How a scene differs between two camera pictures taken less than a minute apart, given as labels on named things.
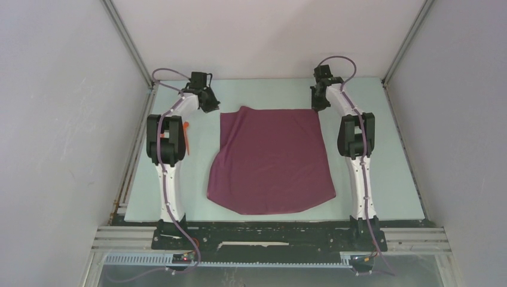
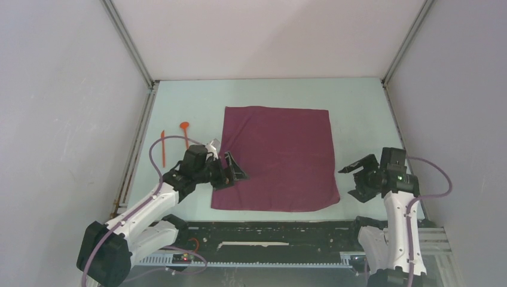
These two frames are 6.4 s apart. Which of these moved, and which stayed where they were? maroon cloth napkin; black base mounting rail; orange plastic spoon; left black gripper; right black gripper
Moved: left black gripper; right black gripper; maroon cloth napkin
Stayed: black base mounting rail; orange plastic spoon
